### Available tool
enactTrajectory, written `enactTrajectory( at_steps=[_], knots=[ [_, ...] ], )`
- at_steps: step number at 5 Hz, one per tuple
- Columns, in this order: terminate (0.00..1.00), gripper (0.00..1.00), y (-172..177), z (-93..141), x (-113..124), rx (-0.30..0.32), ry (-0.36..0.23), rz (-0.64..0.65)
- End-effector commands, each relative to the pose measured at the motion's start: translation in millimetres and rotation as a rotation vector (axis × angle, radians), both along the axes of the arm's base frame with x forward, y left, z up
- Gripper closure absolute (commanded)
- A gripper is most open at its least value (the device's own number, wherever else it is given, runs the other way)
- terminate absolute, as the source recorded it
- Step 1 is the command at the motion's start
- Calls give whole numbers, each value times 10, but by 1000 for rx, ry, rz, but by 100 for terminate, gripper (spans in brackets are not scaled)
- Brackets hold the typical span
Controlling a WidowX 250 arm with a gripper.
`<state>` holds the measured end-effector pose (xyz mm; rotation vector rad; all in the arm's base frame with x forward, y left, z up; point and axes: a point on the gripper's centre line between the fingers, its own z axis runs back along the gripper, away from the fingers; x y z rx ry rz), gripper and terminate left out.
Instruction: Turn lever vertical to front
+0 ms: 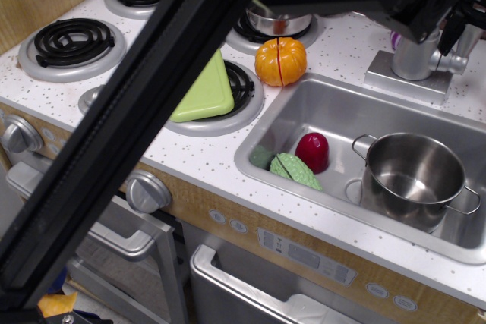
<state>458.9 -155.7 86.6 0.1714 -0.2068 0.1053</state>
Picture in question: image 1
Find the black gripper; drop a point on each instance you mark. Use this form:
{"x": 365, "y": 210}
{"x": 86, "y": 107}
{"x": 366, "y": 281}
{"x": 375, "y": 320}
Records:
{"x": 465, "y": 12}

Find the silver faucet lever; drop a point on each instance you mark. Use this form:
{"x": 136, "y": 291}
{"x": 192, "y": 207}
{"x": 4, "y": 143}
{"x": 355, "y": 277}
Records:
{"x": 455, "y": 62}

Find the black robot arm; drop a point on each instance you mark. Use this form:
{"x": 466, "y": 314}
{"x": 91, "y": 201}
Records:
{"x": 140, "y": 96}

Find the purple striped toy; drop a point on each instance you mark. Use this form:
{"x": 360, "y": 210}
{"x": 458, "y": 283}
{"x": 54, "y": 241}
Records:
{"x": 394, "y": 39}

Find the silver toy faucet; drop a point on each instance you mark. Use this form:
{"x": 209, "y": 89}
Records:
{"x": 406, "y": 71}

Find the orange toy pumpkin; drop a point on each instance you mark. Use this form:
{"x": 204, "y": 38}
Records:
{"x": 281, "y": 61}

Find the steel saucepan on burner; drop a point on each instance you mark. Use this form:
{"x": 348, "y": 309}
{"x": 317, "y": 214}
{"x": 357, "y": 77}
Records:
{"x": 270, "y": 24}

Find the red toy fruit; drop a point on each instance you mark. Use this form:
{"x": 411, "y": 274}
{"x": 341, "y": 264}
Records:
{"x": 313, "y": 149}

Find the silver sink basin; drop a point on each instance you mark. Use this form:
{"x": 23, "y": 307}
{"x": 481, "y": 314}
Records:
{"x": 350, "y": 117}

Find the green toy bitter gourd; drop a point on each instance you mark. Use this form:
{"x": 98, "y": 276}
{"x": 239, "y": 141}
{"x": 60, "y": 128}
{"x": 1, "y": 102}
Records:
{"x": 291, "y": 167}

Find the black coil burner front right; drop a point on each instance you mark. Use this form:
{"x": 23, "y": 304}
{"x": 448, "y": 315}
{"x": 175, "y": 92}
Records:
{"x": 241, "y": 85}

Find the green toy cutting board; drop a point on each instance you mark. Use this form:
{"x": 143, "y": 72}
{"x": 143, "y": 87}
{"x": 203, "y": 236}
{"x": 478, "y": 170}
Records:
{"x": 209, "y": 96}

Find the silver dishwasher door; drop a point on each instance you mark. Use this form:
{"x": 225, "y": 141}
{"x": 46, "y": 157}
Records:
{"x": 242, "y": 288}

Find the silver stove knob front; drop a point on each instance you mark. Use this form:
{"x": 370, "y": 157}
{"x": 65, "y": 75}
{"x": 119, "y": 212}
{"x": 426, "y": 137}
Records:
{"x": 145, "y": 193}

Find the silver stove knob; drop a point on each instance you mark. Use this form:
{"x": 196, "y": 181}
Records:
{"x": 145, "y": 193}
{"x": 20, "y": 136}

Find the silver countertop knob front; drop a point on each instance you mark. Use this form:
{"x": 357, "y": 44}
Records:
{"x": 88, "y": 98}

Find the black coil burner front left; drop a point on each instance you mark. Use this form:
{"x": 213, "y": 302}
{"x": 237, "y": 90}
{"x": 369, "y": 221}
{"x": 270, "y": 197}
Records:
{"x": 72, "y": 42}

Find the silver oven door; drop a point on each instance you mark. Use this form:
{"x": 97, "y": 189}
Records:
{"x": 134, "y": 263}

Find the silver stove knob far left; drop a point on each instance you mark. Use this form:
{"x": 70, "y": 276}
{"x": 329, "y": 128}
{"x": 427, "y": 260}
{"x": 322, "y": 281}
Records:
{"x": 20, "y": 136}

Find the steel pot with handles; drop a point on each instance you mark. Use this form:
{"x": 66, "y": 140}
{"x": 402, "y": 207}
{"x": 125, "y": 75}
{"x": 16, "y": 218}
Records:
{"x": 413, "y": 179}

